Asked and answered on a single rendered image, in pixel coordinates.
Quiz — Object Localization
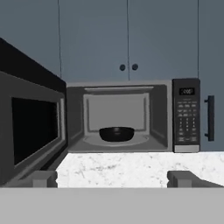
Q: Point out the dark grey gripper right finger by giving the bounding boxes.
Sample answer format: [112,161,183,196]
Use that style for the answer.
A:
[166,171,223,189]

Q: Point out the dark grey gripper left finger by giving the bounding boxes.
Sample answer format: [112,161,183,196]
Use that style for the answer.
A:
[8,171,59,189]

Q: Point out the black microwave door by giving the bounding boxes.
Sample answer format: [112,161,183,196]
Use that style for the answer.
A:
[0,37,68,187]

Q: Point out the grey microwave oven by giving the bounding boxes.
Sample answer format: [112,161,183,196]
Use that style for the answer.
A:
[66,78,201,154]

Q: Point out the black bowl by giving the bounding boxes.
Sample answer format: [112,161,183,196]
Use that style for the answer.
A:
[98,126,136,143]

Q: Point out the blue-grey tall cupboard door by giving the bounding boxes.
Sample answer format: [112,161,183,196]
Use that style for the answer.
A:
[197,0,224,152]

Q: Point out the blue-grey cupboard door with knob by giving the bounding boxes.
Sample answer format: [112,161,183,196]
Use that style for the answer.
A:
[127,0,200,82]
[58,0,130,83]

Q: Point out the blue-grey plain cupboard door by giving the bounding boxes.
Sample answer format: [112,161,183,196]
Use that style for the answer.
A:
[0,0,62,79]

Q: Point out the black bar handle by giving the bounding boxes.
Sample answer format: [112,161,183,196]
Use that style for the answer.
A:
[204,94,215,143]

